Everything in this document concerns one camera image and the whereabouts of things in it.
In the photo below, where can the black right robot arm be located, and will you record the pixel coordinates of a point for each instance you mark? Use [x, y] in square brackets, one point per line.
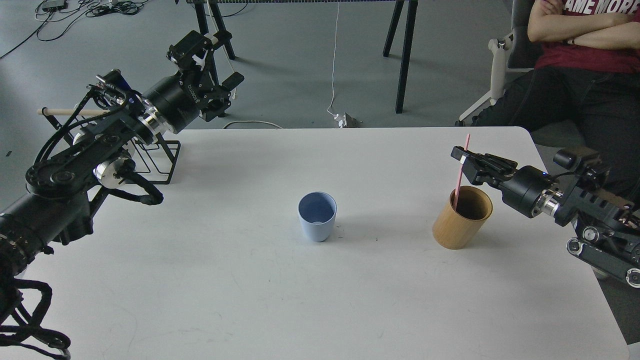
[607, 230]

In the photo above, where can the grey office chair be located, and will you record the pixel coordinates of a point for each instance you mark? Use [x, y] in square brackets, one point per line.
[513, 56]

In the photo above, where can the black table legs left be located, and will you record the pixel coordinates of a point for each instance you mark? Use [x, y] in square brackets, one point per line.
[210, 23]

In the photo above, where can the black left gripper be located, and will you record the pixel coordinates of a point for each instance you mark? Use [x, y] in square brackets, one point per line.
[182, 97]

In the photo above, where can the bamboo cylinder holder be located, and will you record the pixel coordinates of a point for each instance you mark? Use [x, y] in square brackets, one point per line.
[462, 217]

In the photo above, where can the black table legs right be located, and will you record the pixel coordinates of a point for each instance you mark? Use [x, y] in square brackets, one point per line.
[407, 45]

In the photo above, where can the wooden dowel rod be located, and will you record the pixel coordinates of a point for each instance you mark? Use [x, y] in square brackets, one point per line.
[45, 111]

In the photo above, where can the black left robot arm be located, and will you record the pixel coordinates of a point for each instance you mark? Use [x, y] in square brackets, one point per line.
[85, 161]

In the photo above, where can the seated person red shirt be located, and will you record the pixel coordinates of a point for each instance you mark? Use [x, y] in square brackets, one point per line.
[588, 72]

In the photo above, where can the black wire rack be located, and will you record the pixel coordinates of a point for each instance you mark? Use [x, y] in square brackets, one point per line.
[157, 160]

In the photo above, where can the blue plastic cup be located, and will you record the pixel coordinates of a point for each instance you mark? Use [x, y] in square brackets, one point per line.
[317, 212]

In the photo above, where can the black table legs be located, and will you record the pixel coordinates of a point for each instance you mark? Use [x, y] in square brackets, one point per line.
[407, 45]
[210, 23]

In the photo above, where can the pink chopstick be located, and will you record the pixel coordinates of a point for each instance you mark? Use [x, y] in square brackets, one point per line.
[460, 174]

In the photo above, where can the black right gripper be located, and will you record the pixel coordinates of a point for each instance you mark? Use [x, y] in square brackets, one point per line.
[520, 188]

